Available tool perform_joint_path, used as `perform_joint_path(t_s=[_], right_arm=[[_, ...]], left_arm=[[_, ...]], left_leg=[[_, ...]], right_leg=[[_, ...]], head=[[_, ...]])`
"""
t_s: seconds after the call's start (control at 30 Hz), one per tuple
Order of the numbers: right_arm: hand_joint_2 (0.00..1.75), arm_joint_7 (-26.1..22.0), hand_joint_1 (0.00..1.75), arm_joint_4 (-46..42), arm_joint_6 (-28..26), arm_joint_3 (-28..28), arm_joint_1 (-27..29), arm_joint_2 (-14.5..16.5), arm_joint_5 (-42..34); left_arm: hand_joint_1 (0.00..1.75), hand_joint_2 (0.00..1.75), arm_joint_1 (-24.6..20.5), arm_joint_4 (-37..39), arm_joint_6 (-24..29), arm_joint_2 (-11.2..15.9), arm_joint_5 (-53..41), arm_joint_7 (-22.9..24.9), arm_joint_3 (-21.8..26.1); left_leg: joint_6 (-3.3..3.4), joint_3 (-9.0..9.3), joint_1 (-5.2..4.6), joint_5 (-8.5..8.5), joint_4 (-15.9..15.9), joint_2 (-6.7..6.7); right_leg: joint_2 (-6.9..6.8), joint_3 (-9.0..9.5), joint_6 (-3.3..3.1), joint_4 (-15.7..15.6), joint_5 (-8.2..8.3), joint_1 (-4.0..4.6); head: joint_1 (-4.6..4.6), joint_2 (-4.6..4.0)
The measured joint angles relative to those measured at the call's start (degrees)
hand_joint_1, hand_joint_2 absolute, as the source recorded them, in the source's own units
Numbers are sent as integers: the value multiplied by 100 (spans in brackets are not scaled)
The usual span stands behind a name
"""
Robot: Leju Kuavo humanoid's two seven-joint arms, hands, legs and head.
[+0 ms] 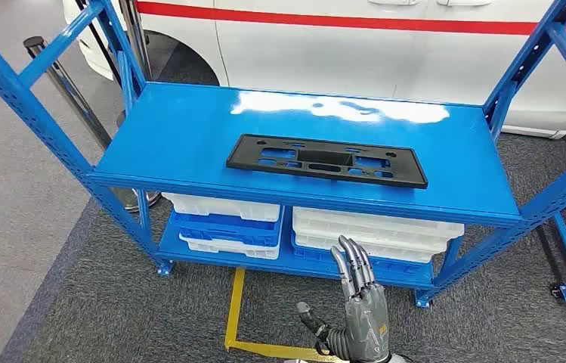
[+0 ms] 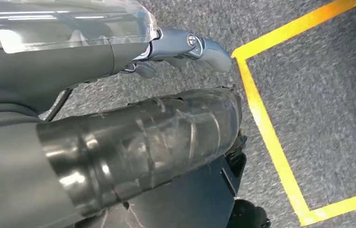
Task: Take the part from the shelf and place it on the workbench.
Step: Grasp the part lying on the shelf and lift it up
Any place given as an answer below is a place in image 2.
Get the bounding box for yellow floor tape square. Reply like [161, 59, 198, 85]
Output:
[231, 0, 356, 227]

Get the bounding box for black left hand cable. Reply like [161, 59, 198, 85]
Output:
[43, 88, 74, 122]

